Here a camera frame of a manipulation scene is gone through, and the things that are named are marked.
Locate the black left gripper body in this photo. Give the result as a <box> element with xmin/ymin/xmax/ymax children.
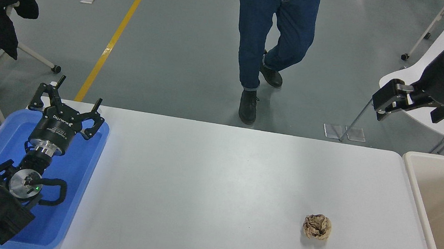
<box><xmin>27</xmin><ymin>102</ymin><xmax>84</xmax><ymax>155</ymax></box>

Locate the tan paper ball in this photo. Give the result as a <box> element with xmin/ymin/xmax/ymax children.
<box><xmin>301</xmin><ymin>212</ymin><xmax>334</xmax><ymax>242</ymax></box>

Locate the white shell chair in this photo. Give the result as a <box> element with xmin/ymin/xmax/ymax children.
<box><xmin>339</xmin><ymin>1</ymin><xmax>444</xmax><ymax>156</ymax></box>

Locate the white-framed wheeled chair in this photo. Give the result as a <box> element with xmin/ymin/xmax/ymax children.
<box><xmin>0</xmin><ymin>6</ymin><xmax>69</xmax><ymax>131</ymax></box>

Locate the clear floor plate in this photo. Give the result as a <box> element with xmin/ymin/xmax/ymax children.
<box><xmin>344</xmin><ymin>125</ymin><xmax>368</xmax><ymax>143</ymax></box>
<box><xmin>322</xmin><ymin>122</ymin><xmax>346</xmax><ymax>141</ymax></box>

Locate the blue plastic tray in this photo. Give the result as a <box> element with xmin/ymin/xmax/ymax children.
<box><xmin>0</xmin><ymin>105</ymin><xmax>112</xmax><ymax>249</ymax></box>

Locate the standing person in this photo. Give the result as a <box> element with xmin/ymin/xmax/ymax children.
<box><xmin>219</xmin><ymin>0</ymin><xmax>321</xmax><ymax>133</ymax></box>

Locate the white wheeled frame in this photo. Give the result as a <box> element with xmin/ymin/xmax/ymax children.
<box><xmin>400</xmin><ymin>0</ymin><xmax>444</xmax><ymax>67</ymax></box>

